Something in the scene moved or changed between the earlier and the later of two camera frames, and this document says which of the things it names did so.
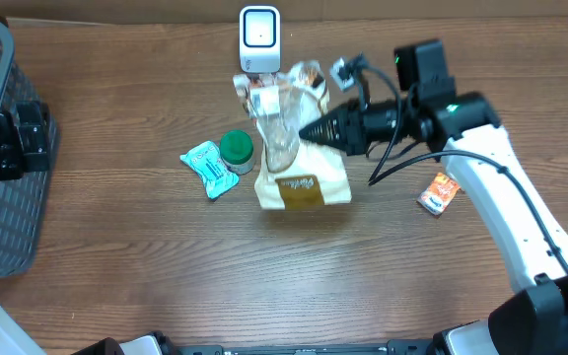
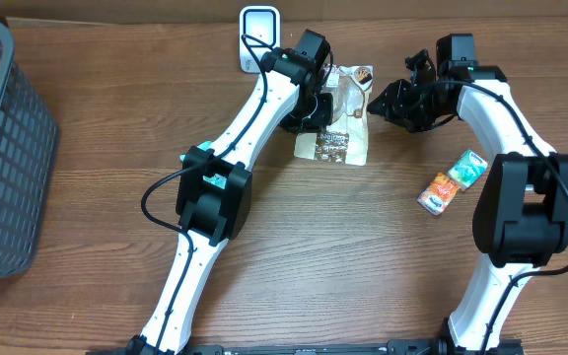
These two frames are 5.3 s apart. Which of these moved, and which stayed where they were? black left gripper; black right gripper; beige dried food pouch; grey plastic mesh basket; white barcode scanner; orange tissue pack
Moved: black left gripper; black right gripper; beige dried food pouch
Stayed: orange tissue pack; grey plastic mesh basket; white barcode scanner
